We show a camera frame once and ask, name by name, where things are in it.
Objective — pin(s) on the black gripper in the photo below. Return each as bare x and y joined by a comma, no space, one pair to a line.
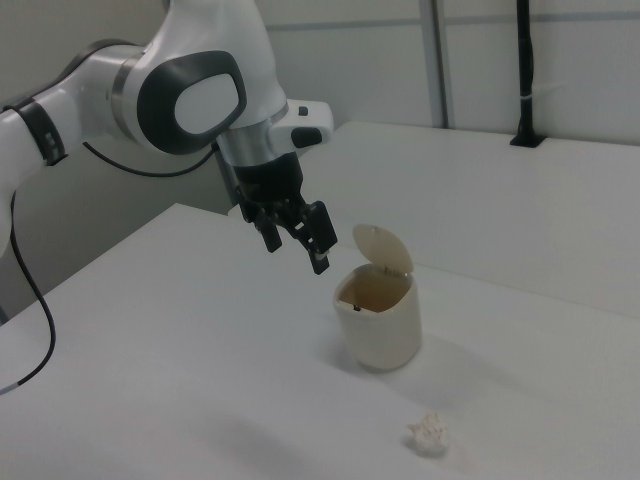
270,180

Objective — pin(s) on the white paper trash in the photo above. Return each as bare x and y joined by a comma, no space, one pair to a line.
427,434

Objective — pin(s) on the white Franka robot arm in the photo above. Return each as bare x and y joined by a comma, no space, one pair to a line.
210,50

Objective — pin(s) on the small white lidded bin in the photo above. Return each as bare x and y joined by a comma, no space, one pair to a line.
382,330

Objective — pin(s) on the black pole with base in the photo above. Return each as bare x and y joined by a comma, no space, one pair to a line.
525,75

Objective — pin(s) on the grey partition post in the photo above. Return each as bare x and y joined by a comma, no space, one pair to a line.
442,60

